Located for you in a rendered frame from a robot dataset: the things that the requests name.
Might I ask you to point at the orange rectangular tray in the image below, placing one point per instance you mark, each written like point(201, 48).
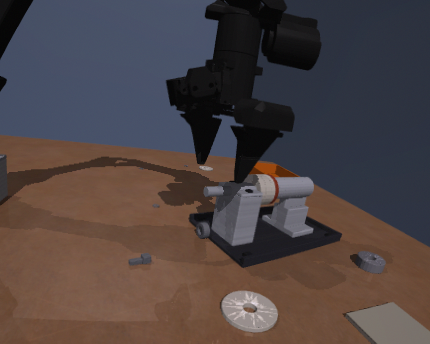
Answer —
point(271, 169)

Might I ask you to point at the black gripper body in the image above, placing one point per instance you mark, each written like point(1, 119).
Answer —
point(254, 114)

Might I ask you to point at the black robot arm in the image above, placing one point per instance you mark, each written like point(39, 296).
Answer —
point(288, 40)

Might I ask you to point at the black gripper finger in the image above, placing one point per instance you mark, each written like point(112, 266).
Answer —
point(251, 145)
point(204, 131)

